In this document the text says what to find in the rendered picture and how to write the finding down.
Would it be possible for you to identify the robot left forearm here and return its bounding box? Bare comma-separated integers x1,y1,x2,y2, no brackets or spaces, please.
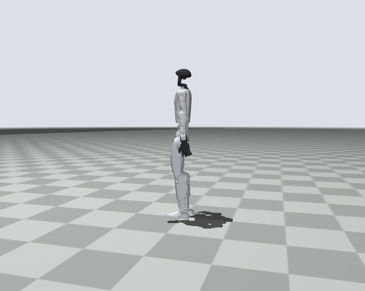
178,112,187,141

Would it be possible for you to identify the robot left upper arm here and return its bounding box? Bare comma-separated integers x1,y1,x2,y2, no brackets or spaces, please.
177,90,187,118

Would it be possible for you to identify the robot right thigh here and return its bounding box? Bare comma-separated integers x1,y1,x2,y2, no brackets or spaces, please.
180,157,190,182

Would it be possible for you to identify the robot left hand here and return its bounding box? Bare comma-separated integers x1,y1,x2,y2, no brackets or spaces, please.
178,135,192,157

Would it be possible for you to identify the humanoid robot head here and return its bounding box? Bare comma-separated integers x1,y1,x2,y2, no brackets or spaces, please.
176,69,191,89

